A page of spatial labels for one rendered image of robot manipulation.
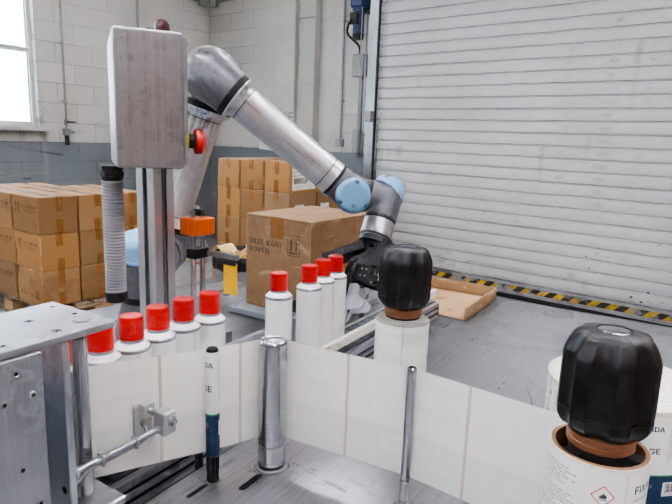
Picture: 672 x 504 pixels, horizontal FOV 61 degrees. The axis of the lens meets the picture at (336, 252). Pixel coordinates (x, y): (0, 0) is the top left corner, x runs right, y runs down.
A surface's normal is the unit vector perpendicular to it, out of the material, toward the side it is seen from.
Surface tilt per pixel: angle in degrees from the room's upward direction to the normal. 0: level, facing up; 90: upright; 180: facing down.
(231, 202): 90
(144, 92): 90
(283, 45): 90
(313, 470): 0
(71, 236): 88
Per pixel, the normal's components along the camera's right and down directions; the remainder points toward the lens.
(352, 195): 0.07, 0.23
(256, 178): -0.57, 0.13
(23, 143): 0.78, 0.15
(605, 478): -0.25, 0.18
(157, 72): 0.39, 0.19
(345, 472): 0.04, -0.98
